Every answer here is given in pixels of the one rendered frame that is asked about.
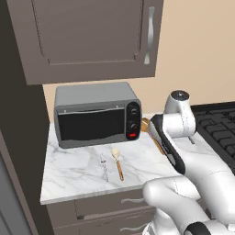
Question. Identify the grey toaster oven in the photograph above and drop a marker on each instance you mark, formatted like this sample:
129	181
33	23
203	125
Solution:
91	95

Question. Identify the small wooden spoon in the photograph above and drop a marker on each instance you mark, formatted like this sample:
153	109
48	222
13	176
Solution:
117	162

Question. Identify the tall dark brown cabinet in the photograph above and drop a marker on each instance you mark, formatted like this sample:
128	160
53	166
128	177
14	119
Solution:
21	122

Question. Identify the brown-grey drawer front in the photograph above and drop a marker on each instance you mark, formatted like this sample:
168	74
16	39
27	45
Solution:
101	205
98	225

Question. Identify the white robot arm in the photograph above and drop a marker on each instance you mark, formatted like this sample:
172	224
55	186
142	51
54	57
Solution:
211	180

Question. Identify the black hob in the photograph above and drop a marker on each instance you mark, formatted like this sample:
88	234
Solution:
218	128

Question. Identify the black toaster oven knob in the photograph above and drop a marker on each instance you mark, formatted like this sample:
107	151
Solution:
132	125
133	110

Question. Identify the brown-grey wall cabinet door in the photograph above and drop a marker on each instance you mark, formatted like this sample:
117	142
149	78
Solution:
91	36

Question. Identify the black toaster oven door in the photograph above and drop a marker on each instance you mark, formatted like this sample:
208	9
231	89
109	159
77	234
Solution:
91	124

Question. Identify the large wooden spoon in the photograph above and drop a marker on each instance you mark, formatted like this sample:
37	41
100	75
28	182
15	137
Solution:
146	124

